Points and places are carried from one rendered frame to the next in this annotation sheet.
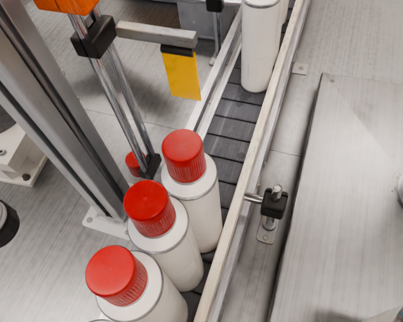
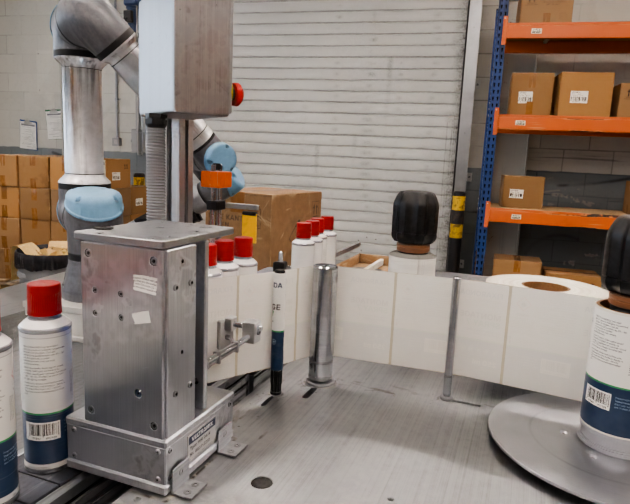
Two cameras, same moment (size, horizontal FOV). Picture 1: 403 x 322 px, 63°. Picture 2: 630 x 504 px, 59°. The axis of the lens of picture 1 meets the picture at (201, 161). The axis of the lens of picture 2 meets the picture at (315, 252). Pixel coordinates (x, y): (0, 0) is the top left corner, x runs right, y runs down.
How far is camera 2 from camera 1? 0.83 m
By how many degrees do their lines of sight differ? 48
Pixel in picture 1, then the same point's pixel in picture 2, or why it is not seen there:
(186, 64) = (252, 220)
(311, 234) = not seen: hidden behind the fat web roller
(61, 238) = not seen: hidden behind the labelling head
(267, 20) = (304, 254)
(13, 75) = (180, 206)
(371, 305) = (345, 373)
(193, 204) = (242, 271)
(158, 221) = (228, 247)
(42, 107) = not seen: hidden behind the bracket
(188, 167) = (244, 244)
